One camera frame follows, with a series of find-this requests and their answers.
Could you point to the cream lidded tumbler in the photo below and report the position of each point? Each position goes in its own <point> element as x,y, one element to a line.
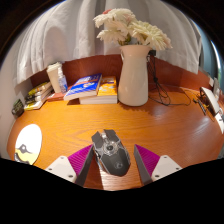
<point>53,76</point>

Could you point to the round white mouse pad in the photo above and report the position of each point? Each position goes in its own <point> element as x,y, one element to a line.
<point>30,140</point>

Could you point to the blue cover book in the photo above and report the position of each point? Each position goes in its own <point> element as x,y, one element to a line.
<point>83,86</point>

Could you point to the black spine book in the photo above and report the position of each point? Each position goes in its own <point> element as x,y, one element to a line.
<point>38,94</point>
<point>36,98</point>

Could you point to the yellow white book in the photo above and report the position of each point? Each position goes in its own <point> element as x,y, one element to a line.
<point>35,105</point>

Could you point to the red brown book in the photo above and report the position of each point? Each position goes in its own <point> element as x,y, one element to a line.
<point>56,97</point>

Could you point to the silver laptop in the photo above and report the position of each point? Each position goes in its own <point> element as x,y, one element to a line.
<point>210,100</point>

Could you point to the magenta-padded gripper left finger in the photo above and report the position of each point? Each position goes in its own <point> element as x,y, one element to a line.
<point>60,166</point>

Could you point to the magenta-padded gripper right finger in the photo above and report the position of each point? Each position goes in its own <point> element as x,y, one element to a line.
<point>165,166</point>

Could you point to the cream ceramic vase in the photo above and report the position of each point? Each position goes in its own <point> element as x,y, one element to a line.
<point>134,80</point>

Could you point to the dark framed window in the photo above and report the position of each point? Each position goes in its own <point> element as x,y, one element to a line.
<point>208,56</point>

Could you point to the white flower bouquet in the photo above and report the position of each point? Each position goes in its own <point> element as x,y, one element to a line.
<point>146,31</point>

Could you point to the clear spray bottle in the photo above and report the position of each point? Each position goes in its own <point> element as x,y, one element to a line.
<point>62,83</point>

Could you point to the dark green mug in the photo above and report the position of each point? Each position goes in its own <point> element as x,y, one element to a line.
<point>18,108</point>

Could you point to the grey black computer mouse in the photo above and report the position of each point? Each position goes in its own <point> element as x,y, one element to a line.
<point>111,155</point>

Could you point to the orange yellow book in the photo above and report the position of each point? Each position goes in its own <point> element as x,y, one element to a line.
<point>108,88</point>

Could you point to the white curtain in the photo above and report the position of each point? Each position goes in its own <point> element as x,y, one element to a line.
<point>66,30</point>

